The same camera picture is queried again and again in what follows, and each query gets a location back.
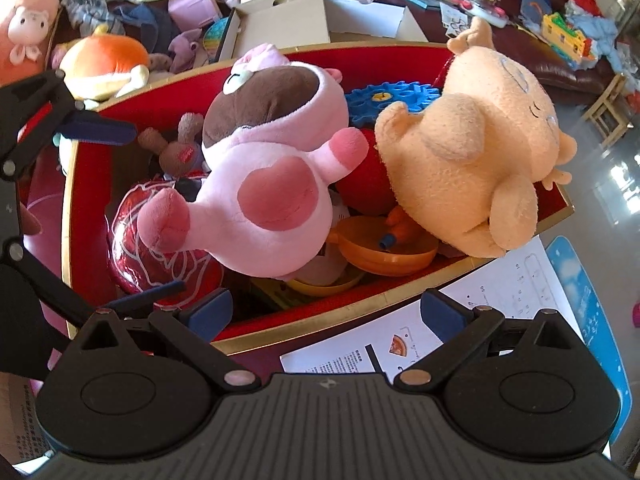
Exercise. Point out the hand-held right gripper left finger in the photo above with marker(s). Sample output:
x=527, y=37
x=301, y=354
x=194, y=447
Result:
x=212, y=312

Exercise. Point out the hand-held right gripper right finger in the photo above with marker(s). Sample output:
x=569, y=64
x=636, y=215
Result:
x=442, y=310

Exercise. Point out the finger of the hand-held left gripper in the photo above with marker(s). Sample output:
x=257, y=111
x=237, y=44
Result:
x=145, y=297
x=100, y=130

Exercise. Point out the red gift box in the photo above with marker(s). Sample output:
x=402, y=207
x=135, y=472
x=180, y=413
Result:
x=300, y=322

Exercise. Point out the pink plush toy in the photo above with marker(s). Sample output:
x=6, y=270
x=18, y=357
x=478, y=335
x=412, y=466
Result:
x=265, y=185

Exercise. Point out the beige plush toy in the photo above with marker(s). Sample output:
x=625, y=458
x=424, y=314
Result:
x=465, y=160

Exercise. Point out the blue toy gear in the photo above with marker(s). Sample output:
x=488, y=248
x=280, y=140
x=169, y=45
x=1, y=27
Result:
x=395, y=97

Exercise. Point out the person's left hand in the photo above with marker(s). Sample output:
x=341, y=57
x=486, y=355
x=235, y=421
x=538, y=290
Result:
x=31, y=220

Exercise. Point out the red foil ball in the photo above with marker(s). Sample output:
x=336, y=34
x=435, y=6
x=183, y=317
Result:
x=145, y=245

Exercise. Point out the white instruction sheet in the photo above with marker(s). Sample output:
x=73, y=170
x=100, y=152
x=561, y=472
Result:
x=500, y=285

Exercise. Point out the orange plush toy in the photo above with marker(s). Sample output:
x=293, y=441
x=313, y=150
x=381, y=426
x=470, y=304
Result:
x=100, y=65

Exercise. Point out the orange plastic bowl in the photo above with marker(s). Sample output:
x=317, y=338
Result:
x=380, y=262

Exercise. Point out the small brown bunny plush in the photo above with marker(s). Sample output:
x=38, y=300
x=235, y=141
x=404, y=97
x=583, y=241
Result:
x=177, y=152

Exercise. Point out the brown cardboard carton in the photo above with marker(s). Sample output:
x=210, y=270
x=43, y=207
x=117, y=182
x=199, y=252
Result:
x=20, y=420

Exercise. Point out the yellow plastic bowl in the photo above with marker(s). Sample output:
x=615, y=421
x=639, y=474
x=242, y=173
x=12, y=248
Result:
x=325, y=287

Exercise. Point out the navy cloth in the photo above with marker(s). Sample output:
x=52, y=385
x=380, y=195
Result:
x=145, y=22

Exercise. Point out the purple plush toy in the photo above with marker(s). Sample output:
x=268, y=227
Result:
x=185, y=47

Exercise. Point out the pink doll plush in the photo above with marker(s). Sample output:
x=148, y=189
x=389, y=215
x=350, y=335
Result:
x=25, y=25

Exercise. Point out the pink box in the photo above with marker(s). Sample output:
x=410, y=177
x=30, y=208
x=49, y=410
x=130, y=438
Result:
x=192, y=10

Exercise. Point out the blue moon print mat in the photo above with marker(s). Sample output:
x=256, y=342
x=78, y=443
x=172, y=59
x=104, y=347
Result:
x=595, y=310

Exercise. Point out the rainbow pop toy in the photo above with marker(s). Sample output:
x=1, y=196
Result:
x=220, y=35

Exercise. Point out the open cardboard box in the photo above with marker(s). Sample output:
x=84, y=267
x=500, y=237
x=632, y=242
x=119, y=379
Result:
x=290, y=15

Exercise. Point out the small wooden chair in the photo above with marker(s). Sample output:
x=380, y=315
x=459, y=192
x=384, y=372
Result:
x=610, y=105

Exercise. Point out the brown leather sofa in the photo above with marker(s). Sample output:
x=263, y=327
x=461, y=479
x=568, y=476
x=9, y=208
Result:
x=550, y=65

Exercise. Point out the colourful toy building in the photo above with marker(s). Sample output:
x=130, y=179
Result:
x=570, y=37

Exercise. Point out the small toy clutter pile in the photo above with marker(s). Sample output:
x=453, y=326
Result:
x=472, y=2

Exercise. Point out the clear plastic box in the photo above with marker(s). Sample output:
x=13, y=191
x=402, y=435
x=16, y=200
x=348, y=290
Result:
x=535, y=7

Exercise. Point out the light blue cloth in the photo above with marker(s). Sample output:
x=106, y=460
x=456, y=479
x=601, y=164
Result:
x=605, y=35

